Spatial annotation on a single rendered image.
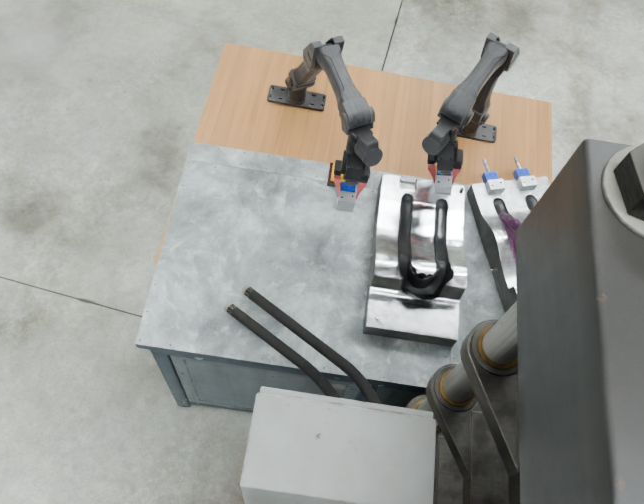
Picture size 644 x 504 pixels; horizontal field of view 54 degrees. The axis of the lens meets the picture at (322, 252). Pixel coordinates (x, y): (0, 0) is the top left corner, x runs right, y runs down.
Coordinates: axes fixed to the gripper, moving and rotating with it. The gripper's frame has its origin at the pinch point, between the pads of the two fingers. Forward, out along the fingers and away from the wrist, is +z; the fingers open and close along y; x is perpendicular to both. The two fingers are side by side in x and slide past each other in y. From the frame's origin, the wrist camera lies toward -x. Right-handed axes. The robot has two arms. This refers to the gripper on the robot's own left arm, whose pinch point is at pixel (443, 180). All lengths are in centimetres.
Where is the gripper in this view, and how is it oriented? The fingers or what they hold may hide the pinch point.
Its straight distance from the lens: 195.0
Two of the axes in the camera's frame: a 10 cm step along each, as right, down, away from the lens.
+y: 9.8, 0.6, -1.7
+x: 1.6, -6.6, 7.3
